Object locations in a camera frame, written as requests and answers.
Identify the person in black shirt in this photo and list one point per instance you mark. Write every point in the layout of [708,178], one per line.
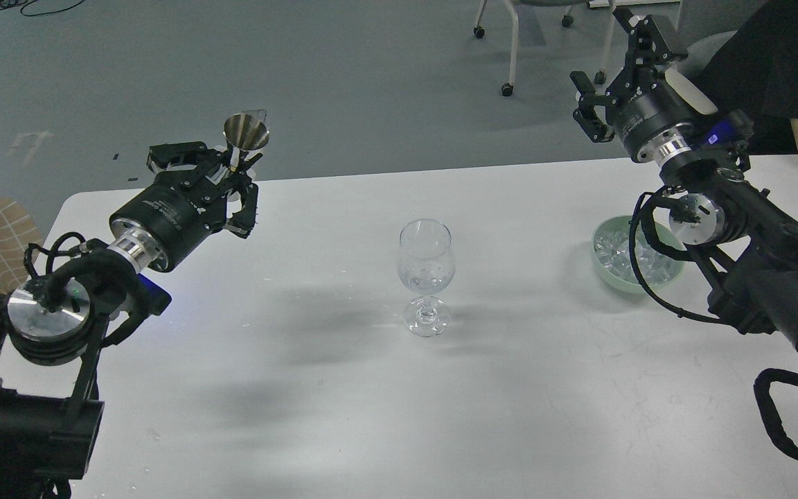
[756,71]

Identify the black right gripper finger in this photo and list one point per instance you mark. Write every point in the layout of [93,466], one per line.
[653,45]
[595,113]

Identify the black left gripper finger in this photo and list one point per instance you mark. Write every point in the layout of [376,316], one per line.
[187,162]
[242,222]

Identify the green bowl of ice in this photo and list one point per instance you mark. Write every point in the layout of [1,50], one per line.
[611,258]

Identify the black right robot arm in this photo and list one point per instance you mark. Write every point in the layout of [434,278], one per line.
[705,211]

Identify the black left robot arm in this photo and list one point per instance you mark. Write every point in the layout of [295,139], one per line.
[84,295]

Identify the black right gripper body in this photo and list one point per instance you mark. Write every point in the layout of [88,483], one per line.
[653,123]

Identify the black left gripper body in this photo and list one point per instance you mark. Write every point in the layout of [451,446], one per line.
[179,210]

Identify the steel double jigger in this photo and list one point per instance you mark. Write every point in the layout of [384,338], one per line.
[245,135]

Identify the clear wine glass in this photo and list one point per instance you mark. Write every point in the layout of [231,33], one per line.
[426,265]

